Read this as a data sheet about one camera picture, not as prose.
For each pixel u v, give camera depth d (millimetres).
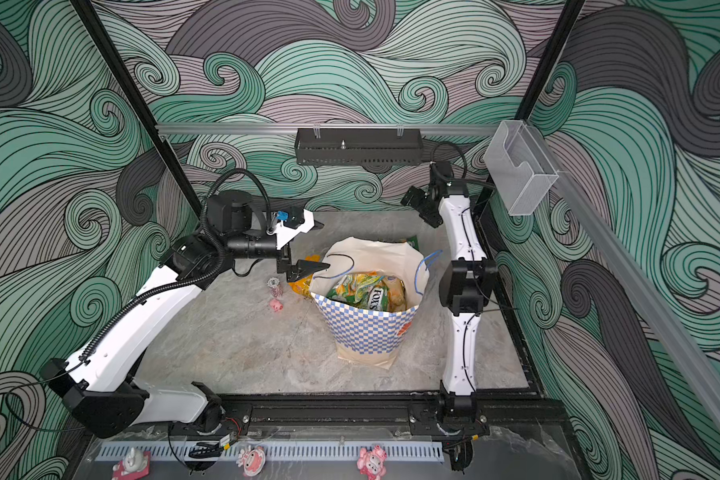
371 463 646
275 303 922
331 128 974
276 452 698
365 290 777
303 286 923
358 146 952
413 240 1069
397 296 896
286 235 510
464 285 597
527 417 745
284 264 535
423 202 850
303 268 531
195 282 428
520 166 786
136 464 610
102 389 390
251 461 650
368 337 698
